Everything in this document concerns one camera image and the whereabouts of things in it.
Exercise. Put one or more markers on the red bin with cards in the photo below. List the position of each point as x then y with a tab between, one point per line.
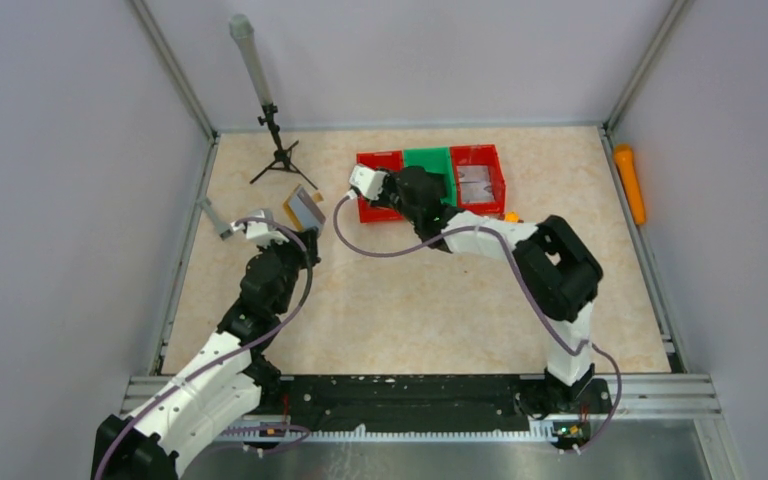
482	154

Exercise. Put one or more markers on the black tripod with grey tube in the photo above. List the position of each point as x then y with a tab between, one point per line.
242	32

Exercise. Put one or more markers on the orange flashlight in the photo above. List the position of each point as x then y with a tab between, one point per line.
624	160

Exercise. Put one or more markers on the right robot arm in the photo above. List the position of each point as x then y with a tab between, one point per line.
557	272

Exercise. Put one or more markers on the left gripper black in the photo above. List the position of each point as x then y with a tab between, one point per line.
309	241

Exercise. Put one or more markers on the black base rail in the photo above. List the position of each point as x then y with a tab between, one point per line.
427	403

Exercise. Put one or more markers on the silver VIP cards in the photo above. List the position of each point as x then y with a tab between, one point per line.
475	184

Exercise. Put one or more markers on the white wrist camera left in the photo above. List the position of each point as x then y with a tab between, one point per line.
260	229

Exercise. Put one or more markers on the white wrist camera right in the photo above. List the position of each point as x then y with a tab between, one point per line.
367	182

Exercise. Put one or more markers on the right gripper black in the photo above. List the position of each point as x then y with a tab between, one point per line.
384	188

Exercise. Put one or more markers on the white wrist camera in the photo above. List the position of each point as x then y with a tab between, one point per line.
260	229
367	182

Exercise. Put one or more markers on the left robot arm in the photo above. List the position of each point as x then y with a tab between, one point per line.
226	378

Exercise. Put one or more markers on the green plastic bin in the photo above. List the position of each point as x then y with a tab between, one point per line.
436	161

